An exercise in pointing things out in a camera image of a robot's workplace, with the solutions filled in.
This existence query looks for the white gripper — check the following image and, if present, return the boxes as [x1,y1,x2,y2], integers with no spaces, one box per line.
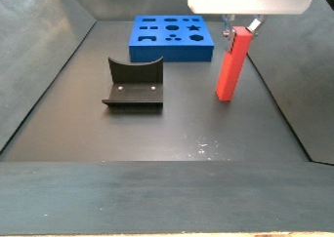
[188,0,311,51]

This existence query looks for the red rectangular block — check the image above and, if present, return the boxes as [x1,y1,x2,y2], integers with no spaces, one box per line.
[215,26,252,101]

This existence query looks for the blue foam shape board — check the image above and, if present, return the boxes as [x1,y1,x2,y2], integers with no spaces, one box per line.
[128,15,214,62]

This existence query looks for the black curved holder stand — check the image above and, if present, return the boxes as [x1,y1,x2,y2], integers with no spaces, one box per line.
[101,59,163,107]

